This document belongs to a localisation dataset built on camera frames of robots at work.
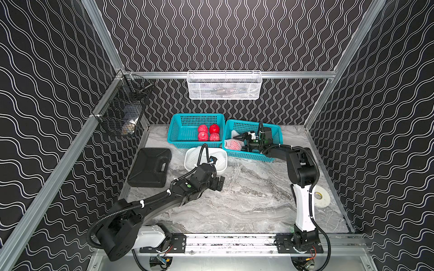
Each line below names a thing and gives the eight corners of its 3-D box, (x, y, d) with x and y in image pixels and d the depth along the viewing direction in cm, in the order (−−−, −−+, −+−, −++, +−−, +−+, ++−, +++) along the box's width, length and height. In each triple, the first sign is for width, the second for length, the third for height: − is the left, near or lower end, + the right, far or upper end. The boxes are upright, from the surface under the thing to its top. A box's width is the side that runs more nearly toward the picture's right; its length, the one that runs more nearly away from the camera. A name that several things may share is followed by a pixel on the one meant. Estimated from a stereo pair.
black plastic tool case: (131, 187, 93) (126, 182, 88) (143, 153, 108) (139, 147, 103) (164, 187, 93) (162, 182, 88) (172, 153, 108) (169, 147, 103)
